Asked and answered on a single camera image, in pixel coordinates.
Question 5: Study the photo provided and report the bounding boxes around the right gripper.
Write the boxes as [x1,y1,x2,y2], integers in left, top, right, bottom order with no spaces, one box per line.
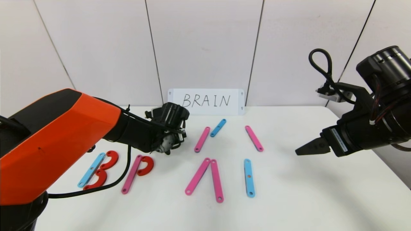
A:
[295,115,382,158]

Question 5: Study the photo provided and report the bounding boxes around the short blue bar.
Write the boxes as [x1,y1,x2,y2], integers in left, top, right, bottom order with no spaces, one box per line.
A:
[210,119,227,138]

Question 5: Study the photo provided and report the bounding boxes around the pink bar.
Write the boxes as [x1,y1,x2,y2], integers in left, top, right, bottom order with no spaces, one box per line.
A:
[194,126,211,153]
[245,125,264,152]
[121,155,143,195]
[185,158,211,196]
[210,159,224,203]

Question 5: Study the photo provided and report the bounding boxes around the small red arc piece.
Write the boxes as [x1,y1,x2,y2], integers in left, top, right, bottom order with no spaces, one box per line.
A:
[137,156,154,176]

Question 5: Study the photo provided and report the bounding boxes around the white BRAIN sign card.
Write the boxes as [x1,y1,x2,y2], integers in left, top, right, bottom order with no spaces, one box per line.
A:
[168,89,245,116]

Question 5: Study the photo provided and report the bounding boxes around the long blue bar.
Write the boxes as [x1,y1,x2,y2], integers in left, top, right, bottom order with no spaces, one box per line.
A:
[78,152,107,188]
[243,159,256,198]

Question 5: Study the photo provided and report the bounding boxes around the large red arc piece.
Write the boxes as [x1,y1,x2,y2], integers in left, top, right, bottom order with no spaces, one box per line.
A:
[83,169,108,193]
[100,150,119,170]

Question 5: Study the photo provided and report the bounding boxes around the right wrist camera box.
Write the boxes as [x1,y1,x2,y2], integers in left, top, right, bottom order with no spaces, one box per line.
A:
[316,86,341,103]

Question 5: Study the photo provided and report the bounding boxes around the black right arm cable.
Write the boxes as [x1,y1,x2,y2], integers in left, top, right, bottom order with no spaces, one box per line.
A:
[309,49,357,105]

